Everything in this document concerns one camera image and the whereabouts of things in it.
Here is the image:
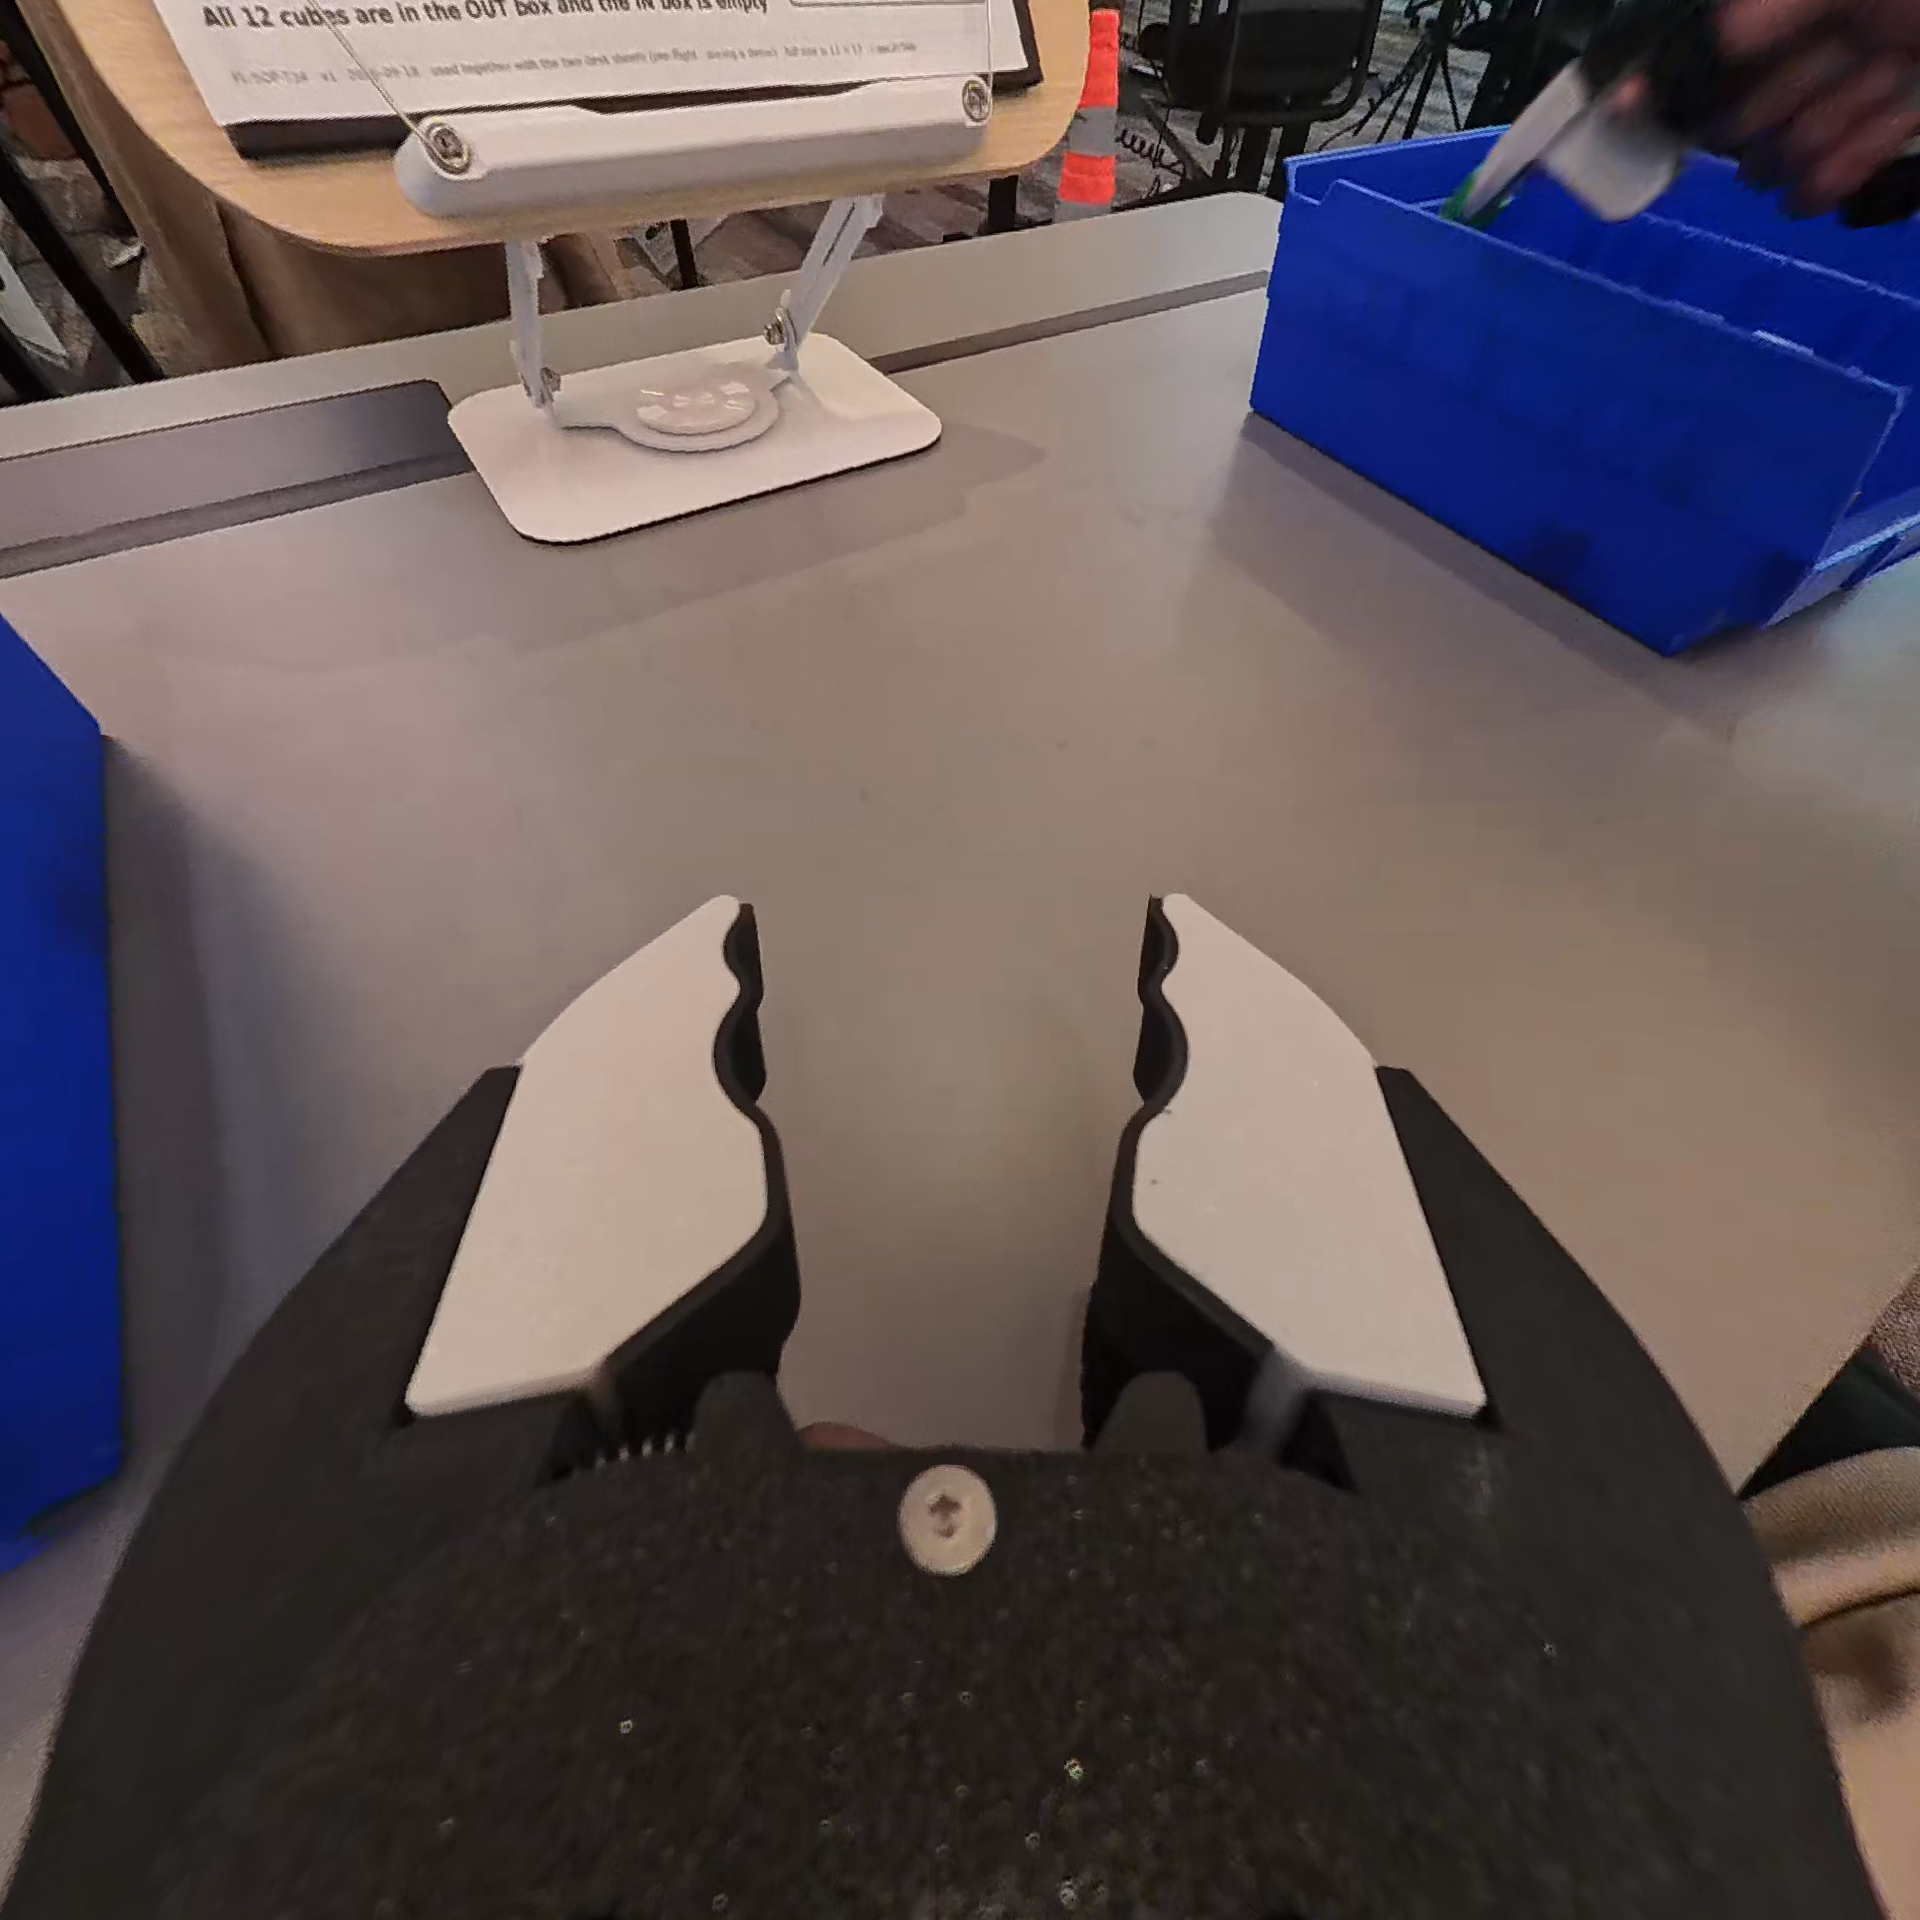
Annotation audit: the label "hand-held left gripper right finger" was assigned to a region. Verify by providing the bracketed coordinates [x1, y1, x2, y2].
[1085, 891, 1491, 1457]

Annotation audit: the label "orange traffic cone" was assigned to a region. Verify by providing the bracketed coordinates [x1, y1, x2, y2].
[1056, 6, 1128, 225]

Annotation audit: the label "printed instruction sheet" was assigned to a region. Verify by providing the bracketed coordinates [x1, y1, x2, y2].
[151, 0, 1045, 159]

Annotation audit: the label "person's black trousers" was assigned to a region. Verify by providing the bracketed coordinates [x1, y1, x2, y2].
[1741, 1351, 1920, 1501]

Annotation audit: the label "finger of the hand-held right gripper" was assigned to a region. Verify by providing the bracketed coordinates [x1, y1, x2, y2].
[1558, 93, 1685, 225]
[1445, 58, 1606, 231]

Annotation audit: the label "blue plastic bin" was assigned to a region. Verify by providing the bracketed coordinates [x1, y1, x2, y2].
[0, 614, 126, 1578]
[1248, 127, 1920, 655]

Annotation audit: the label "black office chair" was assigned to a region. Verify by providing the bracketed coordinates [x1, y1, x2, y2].
[1162, 0, 1385, 153]

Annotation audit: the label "wooden document stand white base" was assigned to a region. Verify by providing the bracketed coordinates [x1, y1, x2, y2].
[16, 0, 1091, 543]

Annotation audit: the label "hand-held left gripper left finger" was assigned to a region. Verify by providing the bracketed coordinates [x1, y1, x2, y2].
[406, 895, 800, 1449]

